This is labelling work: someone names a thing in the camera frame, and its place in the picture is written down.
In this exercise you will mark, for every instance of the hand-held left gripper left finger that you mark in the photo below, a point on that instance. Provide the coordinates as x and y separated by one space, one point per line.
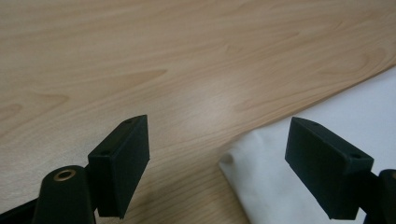
124 168

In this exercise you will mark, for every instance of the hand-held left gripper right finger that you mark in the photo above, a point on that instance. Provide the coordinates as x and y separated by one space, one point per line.
323 168

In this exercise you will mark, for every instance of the white printed tank top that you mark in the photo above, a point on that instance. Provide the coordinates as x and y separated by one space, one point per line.
358 102

